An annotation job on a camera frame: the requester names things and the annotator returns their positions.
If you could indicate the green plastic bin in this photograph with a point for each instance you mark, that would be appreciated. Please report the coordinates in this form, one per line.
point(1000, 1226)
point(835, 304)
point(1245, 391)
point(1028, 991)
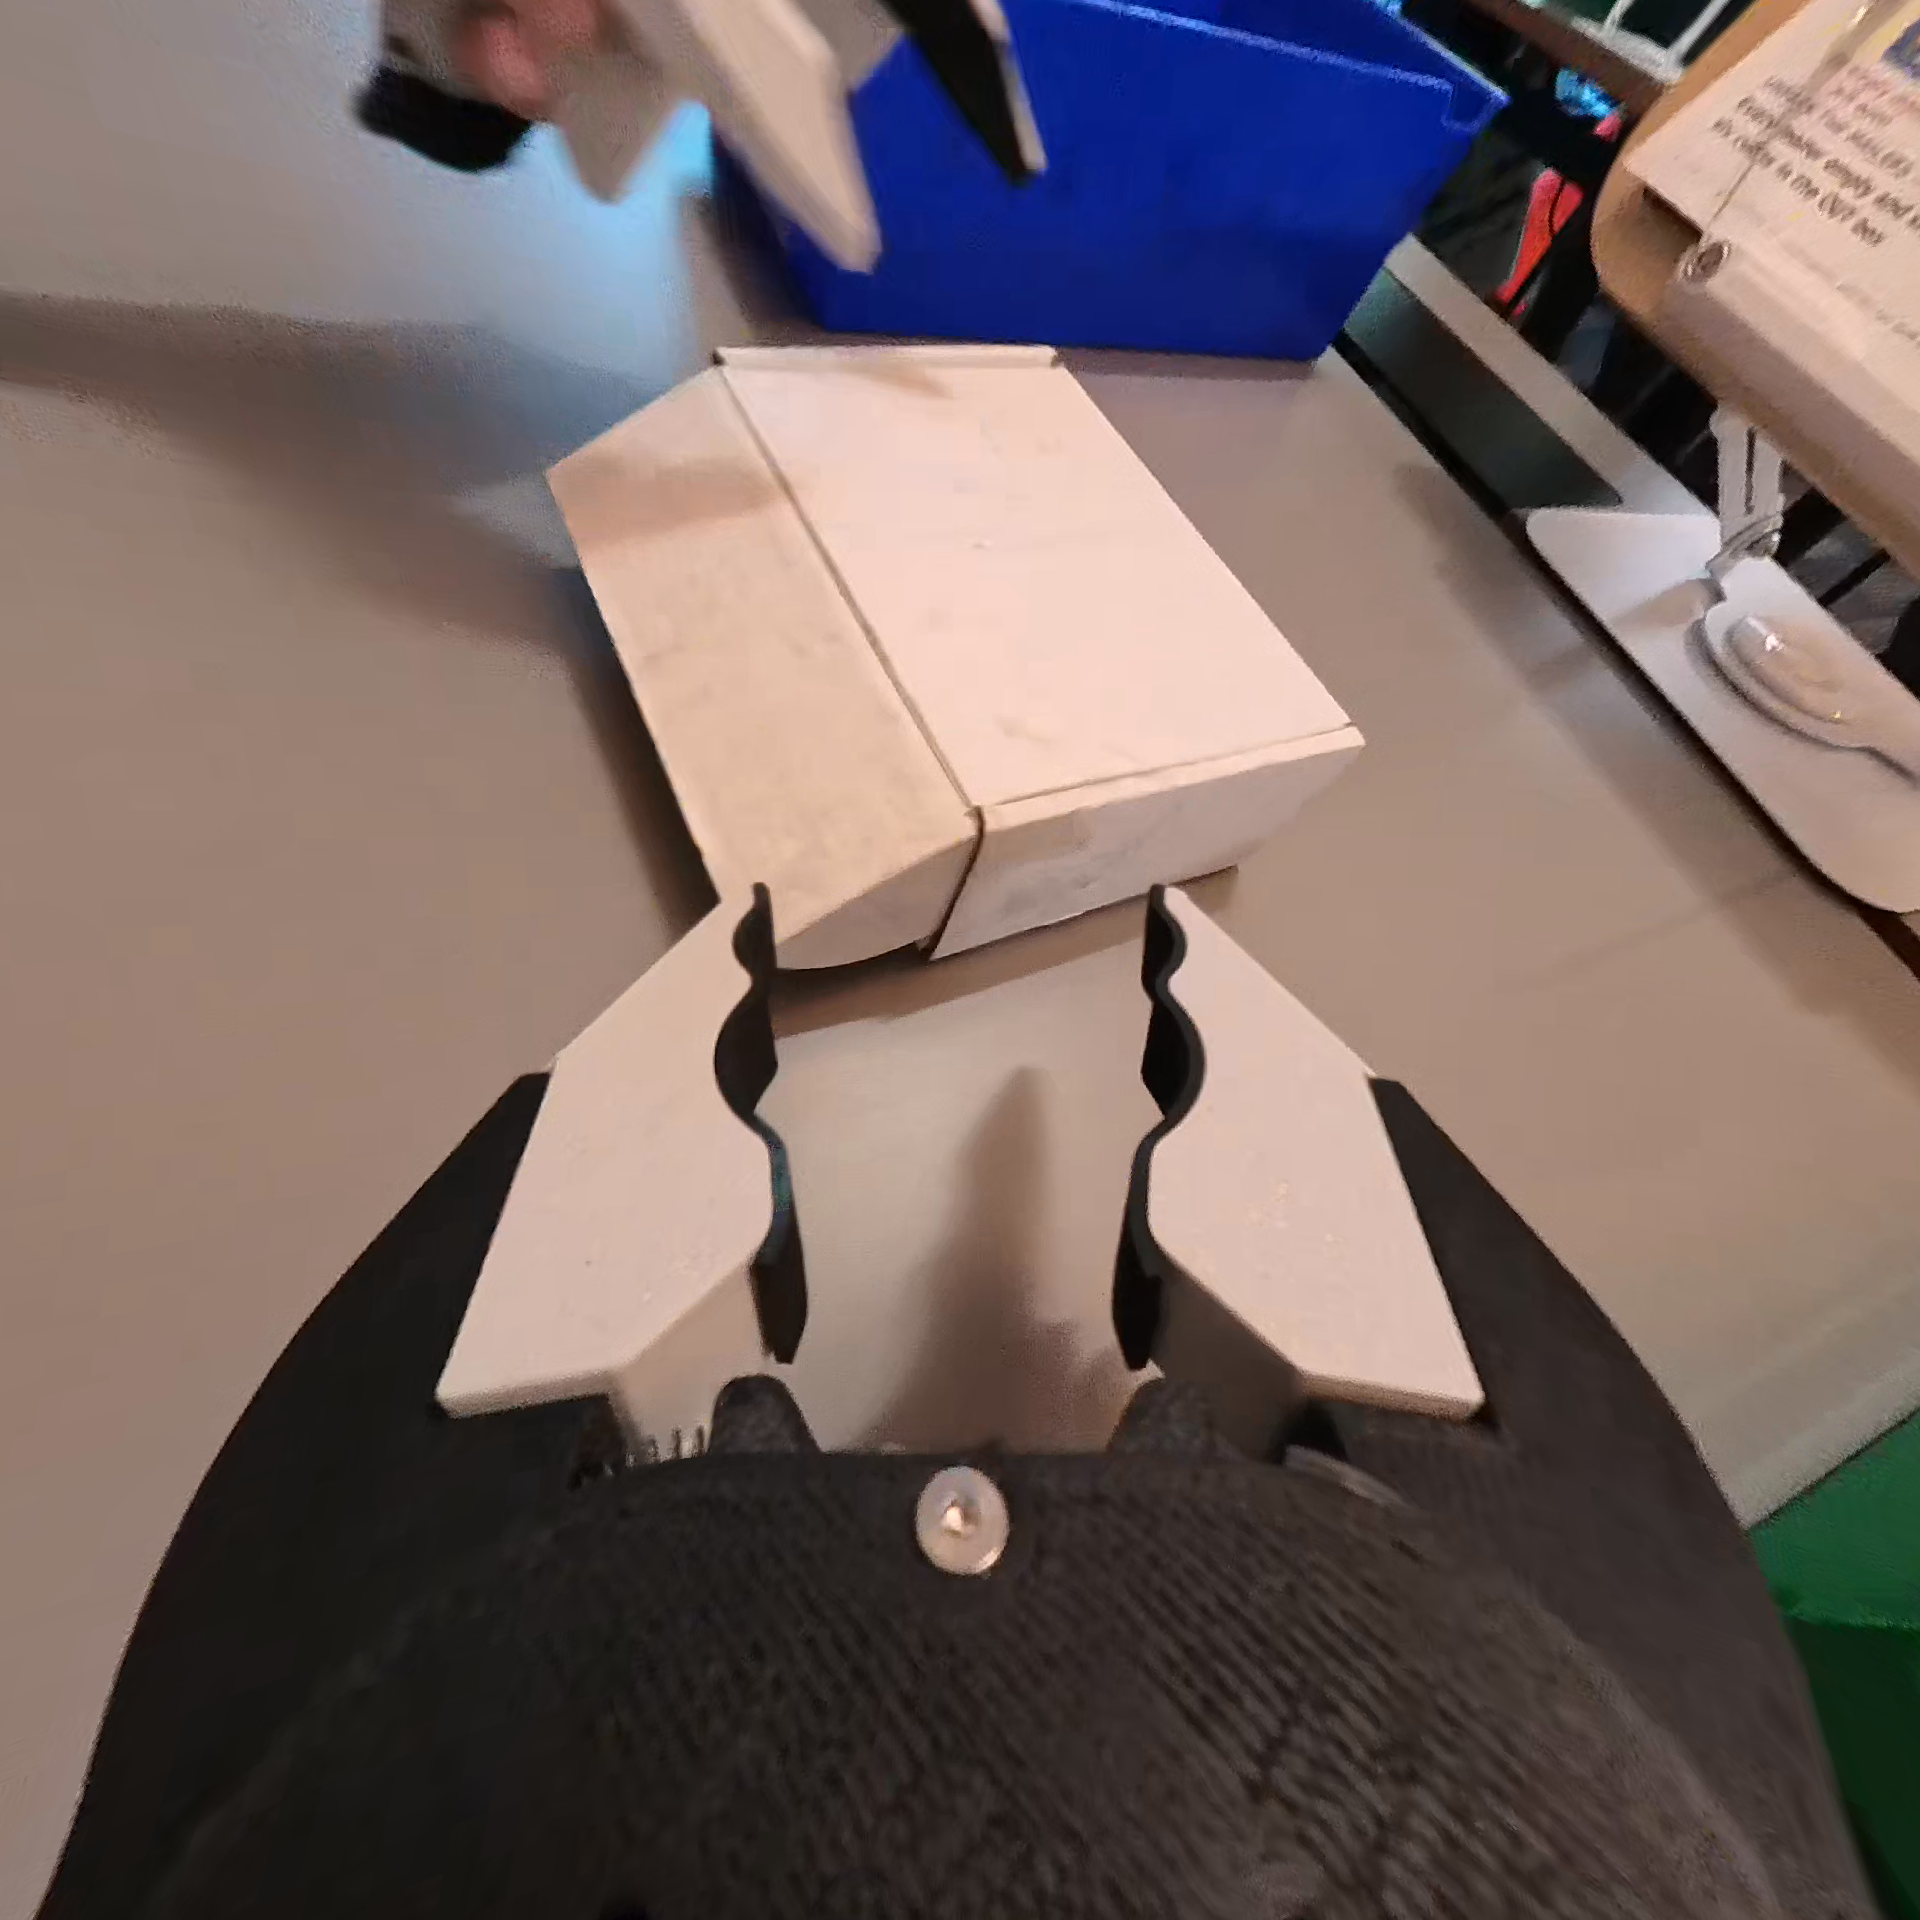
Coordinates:
point(1858, 1577)

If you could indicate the grey desk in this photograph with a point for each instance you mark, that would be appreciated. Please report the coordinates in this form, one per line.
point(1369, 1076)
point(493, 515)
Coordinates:
point(224, 749)

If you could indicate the blue plastic bin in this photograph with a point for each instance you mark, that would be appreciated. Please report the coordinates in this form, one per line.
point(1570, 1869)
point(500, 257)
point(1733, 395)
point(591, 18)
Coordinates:
point(1201, 195)

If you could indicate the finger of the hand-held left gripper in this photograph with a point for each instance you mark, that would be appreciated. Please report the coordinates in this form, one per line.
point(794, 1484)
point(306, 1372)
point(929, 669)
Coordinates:
point(975, 76)
point(765, 88)

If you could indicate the person's left hand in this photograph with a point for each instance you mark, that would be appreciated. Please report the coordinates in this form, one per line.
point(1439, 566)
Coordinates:
point(516, 52)

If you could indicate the white cardboard mailer box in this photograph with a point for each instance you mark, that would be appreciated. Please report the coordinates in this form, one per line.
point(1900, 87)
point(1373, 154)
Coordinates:
point(1019, 599)

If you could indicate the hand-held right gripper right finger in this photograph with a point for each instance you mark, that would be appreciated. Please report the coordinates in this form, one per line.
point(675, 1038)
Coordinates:
point(1306, 1230)

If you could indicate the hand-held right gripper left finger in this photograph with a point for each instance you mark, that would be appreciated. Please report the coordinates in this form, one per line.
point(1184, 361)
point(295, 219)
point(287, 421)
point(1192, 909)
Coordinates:
point(615, 1202)

